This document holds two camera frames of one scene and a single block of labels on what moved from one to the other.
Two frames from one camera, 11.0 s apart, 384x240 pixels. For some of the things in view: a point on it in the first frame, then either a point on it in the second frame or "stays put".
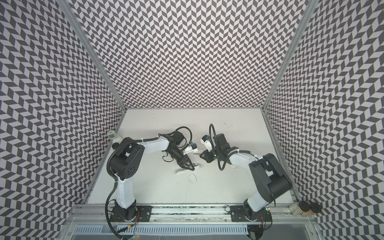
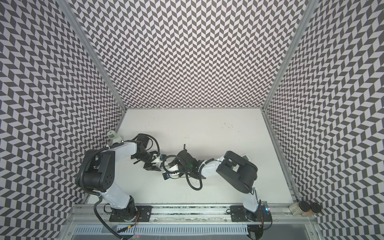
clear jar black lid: (299, 207) stays put
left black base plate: (135, 214) stays put
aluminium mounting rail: (76, 214) stays put
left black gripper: (184, 162) -> (149, 167)
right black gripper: (210, 151) -> (173, 167)
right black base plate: (238, 213) stays put
